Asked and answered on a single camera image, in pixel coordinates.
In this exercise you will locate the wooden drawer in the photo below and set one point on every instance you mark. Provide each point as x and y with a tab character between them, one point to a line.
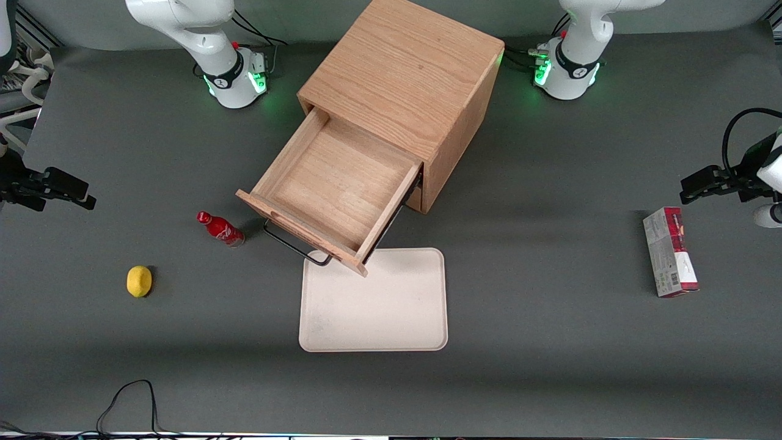
336	183

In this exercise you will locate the red plaid cardboard box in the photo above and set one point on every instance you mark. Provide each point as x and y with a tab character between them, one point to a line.
669	256

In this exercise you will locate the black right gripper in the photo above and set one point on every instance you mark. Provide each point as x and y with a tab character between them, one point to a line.
17	183

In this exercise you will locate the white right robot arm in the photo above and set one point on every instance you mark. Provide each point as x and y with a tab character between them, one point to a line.
208	36

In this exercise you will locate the grey metal frame rail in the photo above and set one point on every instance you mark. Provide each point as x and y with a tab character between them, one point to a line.
36	27

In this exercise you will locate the white tubular frame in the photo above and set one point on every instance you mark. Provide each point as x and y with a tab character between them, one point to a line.
27	85

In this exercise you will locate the beige plastic tray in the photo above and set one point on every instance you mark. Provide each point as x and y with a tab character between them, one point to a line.
391	305

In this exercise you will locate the red cola bottle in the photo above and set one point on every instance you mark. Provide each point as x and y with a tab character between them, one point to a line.
221	230

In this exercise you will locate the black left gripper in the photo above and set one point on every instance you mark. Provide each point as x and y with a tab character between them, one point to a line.
744	181

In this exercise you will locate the yellow lemon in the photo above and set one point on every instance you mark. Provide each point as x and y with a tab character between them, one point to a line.
139	282

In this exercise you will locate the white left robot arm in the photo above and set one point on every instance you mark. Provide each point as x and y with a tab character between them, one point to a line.
577	55

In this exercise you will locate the wooden drawer cabinet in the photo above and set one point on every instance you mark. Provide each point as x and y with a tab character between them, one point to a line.
409	67

